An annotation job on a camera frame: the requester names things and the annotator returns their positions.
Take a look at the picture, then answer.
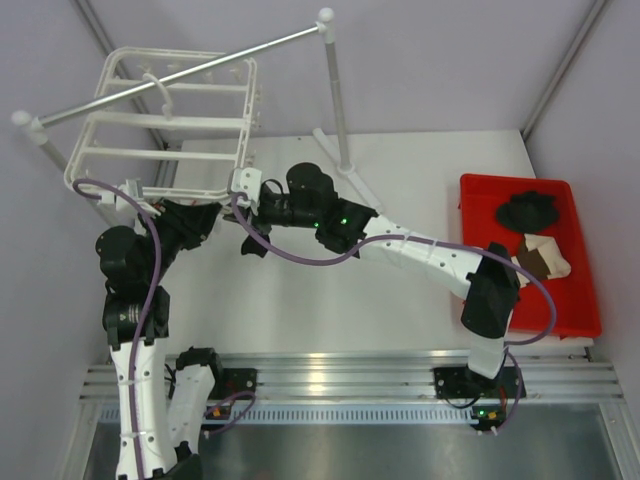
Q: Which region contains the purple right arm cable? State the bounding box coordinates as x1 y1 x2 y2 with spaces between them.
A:
230 192 558 436

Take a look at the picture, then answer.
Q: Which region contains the aluminium mounting rail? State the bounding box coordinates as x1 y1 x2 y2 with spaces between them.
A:
79 349 626 401

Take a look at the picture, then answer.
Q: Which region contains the silver clothes rack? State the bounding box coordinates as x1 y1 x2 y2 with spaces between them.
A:
11 8 382 212

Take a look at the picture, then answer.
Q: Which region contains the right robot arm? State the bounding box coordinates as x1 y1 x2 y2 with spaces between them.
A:
228 162 520 397

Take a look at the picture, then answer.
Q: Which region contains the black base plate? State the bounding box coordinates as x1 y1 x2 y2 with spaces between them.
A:
433 366 527 401
209 368 258 400

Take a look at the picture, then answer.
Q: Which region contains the black sock bundle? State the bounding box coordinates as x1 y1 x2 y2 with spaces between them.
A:
495 191 559 234

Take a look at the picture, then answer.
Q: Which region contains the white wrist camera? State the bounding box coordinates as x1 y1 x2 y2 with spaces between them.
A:
99 179 145 215
227 167 262 201

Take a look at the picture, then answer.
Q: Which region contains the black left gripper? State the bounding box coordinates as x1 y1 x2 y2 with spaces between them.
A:
141 195 222 283

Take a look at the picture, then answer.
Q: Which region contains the white plastic clip hanger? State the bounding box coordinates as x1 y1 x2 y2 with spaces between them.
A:
64 47 260 203

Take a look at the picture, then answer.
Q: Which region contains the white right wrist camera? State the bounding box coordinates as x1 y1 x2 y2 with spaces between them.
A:
227 167 262 201

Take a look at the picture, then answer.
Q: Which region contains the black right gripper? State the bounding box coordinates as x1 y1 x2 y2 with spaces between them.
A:
225 193 321 236

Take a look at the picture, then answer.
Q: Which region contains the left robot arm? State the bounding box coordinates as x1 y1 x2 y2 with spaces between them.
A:
96 200 226 479

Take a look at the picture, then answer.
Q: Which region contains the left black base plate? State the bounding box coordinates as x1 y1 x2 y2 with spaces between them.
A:
209 368 258 400

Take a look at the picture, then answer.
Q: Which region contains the black white-striped sock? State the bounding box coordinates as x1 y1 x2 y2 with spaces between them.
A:
241 235 271 258

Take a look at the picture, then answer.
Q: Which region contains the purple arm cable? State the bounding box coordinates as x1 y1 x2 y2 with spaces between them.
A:
72 178 164 479
230 192 558 436

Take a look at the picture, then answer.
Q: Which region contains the brown cream striped sock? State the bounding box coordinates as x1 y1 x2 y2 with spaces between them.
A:
511 234 572 281

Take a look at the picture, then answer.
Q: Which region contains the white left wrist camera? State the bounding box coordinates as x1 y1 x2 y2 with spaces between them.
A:
99 179 145 215

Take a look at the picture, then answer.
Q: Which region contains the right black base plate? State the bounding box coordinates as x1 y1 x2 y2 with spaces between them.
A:
433 366 527 401

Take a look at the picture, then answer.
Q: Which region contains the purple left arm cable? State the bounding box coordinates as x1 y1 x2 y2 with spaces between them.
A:
72 178 164 479

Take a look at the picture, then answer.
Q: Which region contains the red plastic tray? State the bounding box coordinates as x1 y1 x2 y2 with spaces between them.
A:
460 173 602 339

